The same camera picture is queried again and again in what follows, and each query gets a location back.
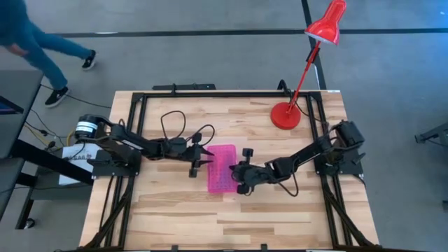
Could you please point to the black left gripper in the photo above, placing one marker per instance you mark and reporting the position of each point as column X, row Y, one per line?
column 189, row 152

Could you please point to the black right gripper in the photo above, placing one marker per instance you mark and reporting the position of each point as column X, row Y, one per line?
column 255, row 173

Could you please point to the clear pencil box pink lid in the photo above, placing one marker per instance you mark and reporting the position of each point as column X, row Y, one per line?
column 220, row 168

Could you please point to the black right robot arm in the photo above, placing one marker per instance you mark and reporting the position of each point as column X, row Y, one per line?
column 304, row 154

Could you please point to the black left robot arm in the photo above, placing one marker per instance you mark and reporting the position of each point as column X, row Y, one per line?
column 150, row 147

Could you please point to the white printed paper box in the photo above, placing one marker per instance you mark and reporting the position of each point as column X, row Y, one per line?
column 68, row 180

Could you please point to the red desk lamp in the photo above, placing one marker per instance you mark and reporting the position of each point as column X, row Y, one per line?
column 285, row 117

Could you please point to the black bar with clamp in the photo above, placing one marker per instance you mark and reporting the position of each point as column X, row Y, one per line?
column 189, row 87

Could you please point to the black table clamp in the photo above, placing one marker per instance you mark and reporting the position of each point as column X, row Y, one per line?
column 281, row 85
column 174, row 248
column 264, row 247

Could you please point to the black steel beam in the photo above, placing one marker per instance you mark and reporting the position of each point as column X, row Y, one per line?
column 52, row 161

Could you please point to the grey stand leg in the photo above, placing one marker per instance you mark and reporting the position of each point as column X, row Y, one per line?
column 434, row 134

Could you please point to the black caster wheel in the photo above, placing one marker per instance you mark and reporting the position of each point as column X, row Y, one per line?
column 29, row 224

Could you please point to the person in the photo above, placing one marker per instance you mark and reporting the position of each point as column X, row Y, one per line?
column 42, row 52

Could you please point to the dark grey desk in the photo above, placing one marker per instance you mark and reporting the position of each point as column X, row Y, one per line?
column 17, row 91

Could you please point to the laptop with blue screen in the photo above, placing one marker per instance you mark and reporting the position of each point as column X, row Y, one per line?
column 8, row 106

